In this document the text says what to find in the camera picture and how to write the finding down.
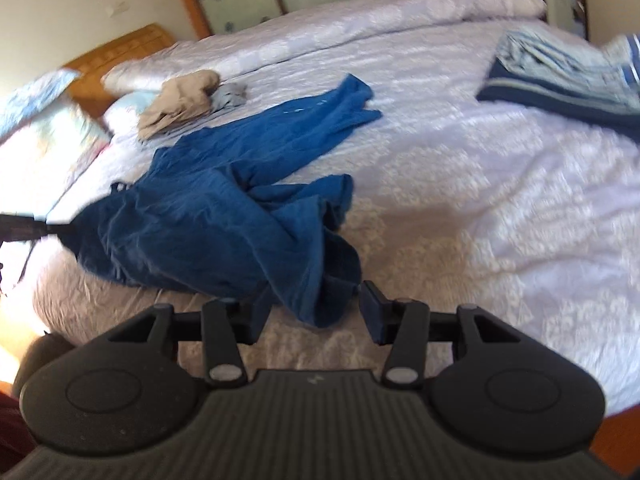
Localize rolled lavender quilt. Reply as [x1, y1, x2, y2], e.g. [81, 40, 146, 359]
[102, 0, 548, 92]

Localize bed with lavender floral sheet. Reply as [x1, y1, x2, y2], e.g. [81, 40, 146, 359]
[0, 0, 640, 411]

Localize folded blue striped blanket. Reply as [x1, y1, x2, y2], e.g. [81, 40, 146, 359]
[476, 31, 640, 142]

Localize small light blue pillow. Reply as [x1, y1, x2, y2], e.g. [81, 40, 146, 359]
[102, 91, 162, 137]

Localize blue patterned pillow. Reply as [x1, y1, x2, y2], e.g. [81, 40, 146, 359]
[0, 69, 81, 137]

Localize light grey-blue garment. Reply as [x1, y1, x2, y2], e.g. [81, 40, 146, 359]
[210, 82, 249, 114]

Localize beige garment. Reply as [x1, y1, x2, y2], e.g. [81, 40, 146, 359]
[137, 70, 222, 141]

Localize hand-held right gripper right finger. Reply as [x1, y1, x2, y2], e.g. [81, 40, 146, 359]
[359, 280, 531, 387]

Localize pastel floral pillow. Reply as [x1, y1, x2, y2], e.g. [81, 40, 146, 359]
[0, 100, 114, 213]

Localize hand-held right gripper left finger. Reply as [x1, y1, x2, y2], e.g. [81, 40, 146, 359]
[86, 287, 275, 387]

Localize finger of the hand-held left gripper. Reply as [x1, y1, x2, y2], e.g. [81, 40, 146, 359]
[0, 212, 68, 243]

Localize wooden headboard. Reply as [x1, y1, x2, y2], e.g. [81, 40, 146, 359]
[62, 23, 176, 117]

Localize blue pants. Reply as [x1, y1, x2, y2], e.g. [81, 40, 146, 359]
[62, 74, 383, 328]

